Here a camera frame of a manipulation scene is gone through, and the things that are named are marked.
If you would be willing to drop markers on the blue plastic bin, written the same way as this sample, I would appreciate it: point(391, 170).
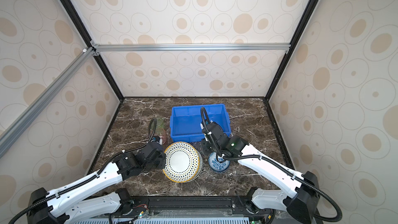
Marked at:
point(185, 121)

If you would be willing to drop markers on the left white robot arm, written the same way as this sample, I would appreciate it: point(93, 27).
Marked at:
point(50, 207)

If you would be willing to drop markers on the green transparent cup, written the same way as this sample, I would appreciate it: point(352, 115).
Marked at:
point(160, 123)

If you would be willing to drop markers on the black striped white plate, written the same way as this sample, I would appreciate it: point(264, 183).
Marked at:
point(200, 167)

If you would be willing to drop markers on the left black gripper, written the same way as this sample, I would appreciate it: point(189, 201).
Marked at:
point(163, 158)

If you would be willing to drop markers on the pink transparent cup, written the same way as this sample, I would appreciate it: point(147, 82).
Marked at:
point(164, 136)

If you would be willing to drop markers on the blue floral small bowl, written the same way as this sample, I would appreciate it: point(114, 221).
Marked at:
point(217, 164)

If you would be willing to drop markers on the horizontal aluminium frame bar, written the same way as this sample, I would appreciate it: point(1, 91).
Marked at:
point(190, 47)

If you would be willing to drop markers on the yellow rimmed polka dot plate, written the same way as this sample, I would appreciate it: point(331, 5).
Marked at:
point(181, 162)

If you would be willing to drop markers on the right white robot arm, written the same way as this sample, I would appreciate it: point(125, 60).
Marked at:
point(298, 193)

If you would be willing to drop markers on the left slanted aluminium bar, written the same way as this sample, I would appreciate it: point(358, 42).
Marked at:
point(16, 129)

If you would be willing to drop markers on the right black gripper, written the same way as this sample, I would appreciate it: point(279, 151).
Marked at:
point(203, 142)

